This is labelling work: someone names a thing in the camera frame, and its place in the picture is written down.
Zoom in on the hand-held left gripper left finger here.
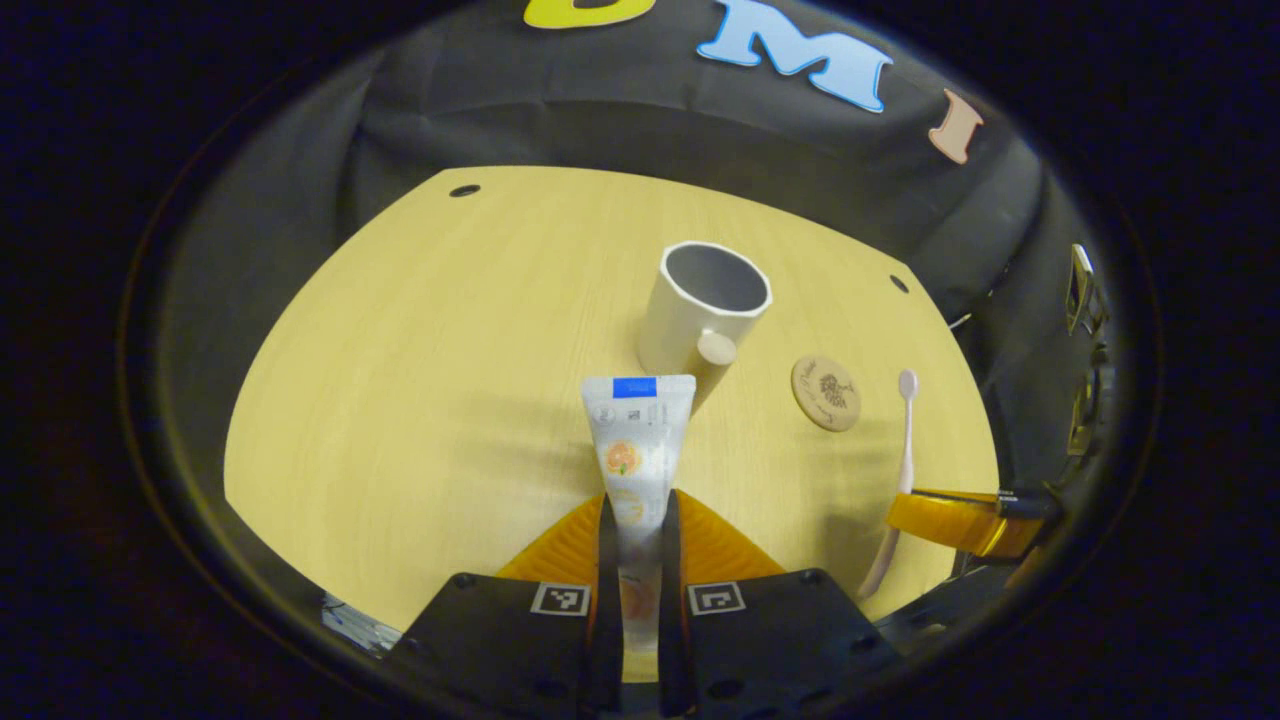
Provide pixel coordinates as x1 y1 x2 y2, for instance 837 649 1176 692
385 490 623 719

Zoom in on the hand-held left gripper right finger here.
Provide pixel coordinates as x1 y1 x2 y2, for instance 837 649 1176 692
658 488 906 719

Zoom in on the pale pink toothbrush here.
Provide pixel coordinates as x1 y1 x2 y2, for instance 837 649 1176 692
857 368 920 602

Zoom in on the white toothpaste tube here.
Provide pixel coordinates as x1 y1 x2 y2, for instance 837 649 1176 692
581 374 698 683

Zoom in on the round wooden coaster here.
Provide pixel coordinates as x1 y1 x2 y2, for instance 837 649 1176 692
790 354 863 433

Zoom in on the white cup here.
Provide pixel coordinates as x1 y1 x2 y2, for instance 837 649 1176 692
636 241 774 413

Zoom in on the light wooden desktop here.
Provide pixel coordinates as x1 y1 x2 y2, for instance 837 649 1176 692
222 165 1001 686

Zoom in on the black backdrop cloth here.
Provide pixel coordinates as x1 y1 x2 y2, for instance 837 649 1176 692
160 0 1121 601

